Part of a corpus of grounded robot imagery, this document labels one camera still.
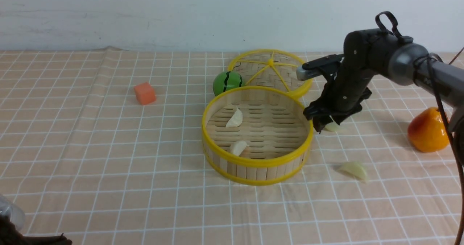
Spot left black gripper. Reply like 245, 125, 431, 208
0, 216, 73, 245

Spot white dumpling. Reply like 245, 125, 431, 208
225, 107, 243, 128
228, 140, 248, 156
324, 121, 343, 132
337, 161, 368, 182

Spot orange yellow toy pear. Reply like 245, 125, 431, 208
407, 107, 450, 153

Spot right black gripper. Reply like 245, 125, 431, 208
303, 59, 376, 133

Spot woven bamboo steamer lid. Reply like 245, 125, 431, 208
227, 49, 313, 99

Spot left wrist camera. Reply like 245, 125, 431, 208
0, 194, 25, 231

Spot bamboo steamer tray yellow rims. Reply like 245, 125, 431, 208
202, 86, 314, 186

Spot checkered peach tablecloth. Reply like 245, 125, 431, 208
0, 48, 462, 245

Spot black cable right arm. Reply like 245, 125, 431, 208
417, 46, 464, 245

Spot orange foam cube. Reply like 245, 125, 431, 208
134, 82, 157, 105

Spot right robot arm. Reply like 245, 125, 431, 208
297, 29, 464, 133

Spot green watermelon toy ball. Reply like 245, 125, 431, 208
212, 71, 245, 96

